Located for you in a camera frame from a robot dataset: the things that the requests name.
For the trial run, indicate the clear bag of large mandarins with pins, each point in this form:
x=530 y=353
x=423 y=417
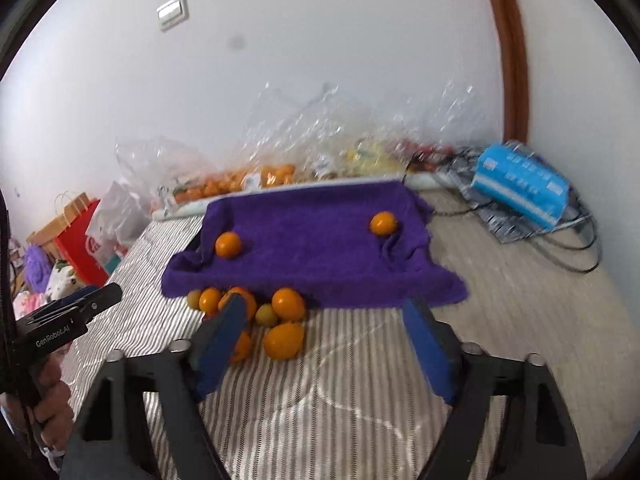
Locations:
x=205 y=189

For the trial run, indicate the purple towel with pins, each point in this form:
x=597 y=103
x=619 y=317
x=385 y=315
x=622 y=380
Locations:
x=310 y=240

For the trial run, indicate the brown wooden door frame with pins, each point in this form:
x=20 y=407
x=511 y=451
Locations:
x=512 y=60

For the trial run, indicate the white plush toy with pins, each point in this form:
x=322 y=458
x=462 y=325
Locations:
x=62 y=280

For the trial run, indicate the white plastic bag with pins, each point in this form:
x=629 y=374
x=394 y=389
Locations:
x=117 y=220

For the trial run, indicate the striped quilt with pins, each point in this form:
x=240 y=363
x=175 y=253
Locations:
x=325 y=390

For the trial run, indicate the red paper bag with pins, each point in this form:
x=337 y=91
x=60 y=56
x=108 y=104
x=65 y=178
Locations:
x=80 y=247

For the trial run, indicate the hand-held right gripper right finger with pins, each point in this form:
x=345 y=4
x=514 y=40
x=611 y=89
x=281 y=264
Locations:
x=431 y=355

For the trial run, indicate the black white patterned bag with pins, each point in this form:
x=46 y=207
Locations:
x=492 y=215

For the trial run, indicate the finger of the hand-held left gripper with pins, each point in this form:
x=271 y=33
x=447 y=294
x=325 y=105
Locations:
x=97 y=299

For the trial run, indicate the white light switch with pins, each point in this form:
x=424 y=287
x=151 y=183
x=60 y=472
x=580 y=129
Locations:
x=172 y=11

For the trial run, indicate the blue tissue pack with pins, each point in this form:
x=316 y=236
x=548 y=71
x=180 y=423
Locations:
x=522 y=185

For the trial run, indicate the brown paper bag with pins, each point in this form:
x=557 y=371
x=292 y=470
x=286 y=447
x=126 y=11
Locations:
x=47 y=232

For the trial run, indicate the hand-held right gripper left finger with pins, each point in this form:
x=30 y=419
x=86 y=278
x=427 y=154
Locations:
x=220 y=347

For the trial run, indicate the clear bag of brown fruits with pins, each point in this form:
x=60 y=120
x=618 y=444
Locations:
x=322 y=165

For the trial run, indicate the purple plush toy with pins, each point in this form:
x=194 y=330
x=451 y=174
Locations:
x=36 y=265

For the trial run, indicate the small greenish citrus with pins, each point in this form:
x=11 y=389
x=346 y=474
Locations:
x=192 y=299
x=266 y=315

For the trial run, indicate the person's left hand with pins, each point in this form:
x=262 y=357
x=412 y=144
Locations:
x=52 y=405

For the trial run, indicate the clear bag of yellow fruits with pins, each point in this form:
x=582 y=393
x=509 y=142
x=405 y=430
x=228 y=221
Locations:
x=372 y=156

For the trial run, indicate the small orange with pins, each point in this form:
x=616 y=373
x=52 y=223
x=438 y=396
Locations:
x=252 y=306
x=284 y=341
x=228 y=245
x=383 y=223
x=210 y=300
x=244 y=347
x=288 y=304

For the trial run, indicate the clear bag of small oranges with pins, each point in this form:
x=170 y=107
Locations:
x=275 y=174

